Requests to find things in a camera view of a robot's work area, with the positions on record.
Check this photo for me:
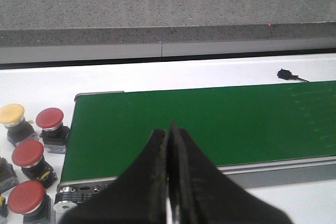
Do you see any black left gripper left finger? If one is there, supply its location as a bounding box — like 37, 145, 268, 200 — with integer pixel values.
60, 129, 168, 223

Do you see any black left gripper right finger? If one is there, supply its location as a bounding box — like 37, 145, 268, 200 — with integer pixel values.
167, 123, 292, 223

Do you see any green conveyor belt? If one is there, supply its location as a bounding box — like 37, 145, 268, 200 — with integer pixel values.
60, 81, 335, 182

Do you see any silver conveyor end roller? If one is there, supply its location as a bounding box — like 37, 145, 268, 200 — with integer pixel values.
53, 186, 78, 213

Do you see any red mushroom push button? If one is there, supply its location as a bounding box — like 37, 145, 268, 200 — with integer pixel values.
36, 108, 70, 154
8, 180, 53, 223
12, 140, 57, 188

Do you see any dark push button base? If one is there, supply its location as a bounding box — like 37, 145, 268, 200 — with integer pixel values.
0, 157, 19, 194

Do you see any yellow blue button part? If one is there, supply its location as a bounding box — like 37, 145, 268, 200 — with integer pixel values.
0, 195, 8, 218

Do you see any yellow mushroom push button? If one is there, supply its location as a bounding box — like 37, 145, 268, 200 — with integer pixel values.
1, 103, 39, 147

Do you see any grey speckled stone counter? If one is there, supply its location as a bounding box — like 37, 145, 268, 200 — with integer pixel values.
0, 0, 336, 65

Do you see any aluminium conveyor frame rail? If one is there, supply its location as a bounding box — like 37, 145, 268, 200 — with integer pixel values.
57, 155, 335, 204

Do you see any black sensor with cable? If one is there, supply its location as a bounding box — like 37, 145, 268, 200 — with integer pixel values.
277, 69, 309, 82

